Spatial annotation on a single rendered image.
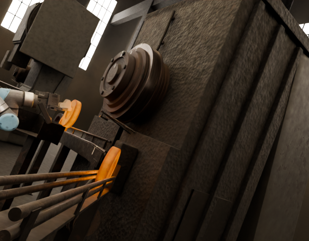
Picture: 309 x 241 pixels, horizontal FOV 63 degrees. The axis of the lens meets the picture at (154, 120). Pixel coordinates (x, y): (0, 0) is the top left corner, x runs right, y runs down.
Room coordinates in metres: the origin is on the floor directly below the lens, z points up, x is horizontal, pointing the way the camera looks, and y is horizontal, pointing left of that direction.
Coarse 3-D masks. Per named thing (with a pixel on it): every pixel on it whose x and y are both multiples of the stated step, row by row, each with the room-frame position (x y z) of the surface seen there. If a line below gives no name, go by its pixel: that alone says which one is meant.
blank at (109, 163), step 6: (114, 150) 0.91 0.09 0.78; (120, 150) 0.95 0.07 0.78; (108, 156) 0.89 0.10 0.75; (114, 156) 0.89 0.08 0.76; (102, 162) 0.88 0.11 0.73; (108, 162) 0.88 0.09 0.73; (114, 162) 0.93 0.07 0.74; (102, 168) 0.87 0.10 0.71; (108, 168) 0.87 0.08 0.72; (114, 168) 1.02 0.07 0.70; (102, 174) 0.87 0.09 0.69; (108, 174) 0.90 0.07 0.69; (96, 180) 0.89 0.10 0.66
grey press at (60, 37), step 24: (48, 0) 3.35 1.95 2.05; (72, 0) 3.53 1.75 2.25; (24, 24) 3.63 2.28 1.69; (48, 24) 3.43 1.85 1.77; (72, 24) 3.62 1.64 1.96; (96, 24) 3.83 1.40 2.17; (24, 48) 3.34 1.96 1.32; (48, 48) 3.52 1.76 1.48; (72, 48) 3.71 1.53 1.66; (48, 72) 3.86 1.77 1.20; (72, 72) 3.81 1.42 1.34
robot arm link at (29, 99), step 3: (27, 93) 1.23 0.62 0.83; (30, 93) 1.24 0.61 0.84; (27, 96) 1.23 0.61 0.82; (30, 96) 1.23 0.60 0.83; (33, 96) 1.24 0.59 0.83; (24, 99) 1.22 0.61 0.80; (27, 99) 1.23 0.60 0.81; (30, 99) 1.23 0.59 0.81; (33, 99) 1.25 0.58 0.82; (24, 102) 1.22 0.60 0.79; (27, 102) 1.23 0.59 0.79; (30, 102) 1.24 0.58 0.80; (33, 102) 1.25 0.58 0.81; (24, 105) 1.24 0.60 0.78; (27, 105) 1.24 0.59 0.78; (30, 105) 1.25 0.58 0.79
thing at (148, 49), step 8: (144, 48) 1.38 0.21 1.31; (152, 48) 1.32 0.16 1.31; (152, 56) 1.27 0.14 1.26; (152, 64) 1.25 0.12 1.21; (160, 64) 1.31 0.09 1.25; (152, 72) 1.25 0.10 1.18; (144, 80) 1.25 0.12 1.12; (152, 80) 1.26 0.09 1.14; (144, 88) 1.24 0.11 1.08; (152, 88) 1.27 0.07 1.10; (136, 96) 1.26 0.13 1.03; (144, 96) 1.26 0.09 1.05; (128, 104) 1.30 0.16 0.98; (136, 104) 1.28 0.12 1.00; (144, 104) 1.29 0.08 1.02; (120, 112) 1.34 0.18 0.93; (128, 112) 1.31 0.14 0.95; (136, 112) 1.32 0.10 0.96; (120, 120) 1.42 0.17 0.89
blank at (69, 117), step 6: (72, 102) 1.39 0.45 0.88; (78, 102) 1.35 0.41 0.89; (72, 108) 1.35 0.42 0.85; (78, 108) 1.33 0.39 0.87; (66, 114) 1.40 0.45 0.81; (72, 114) 1.31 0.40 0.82; (78, 114) 1.33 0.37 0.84; (66, 120) 1.34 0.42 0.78; (72, 120) 1.32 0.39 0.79; (66, 126) 1.35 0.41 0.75
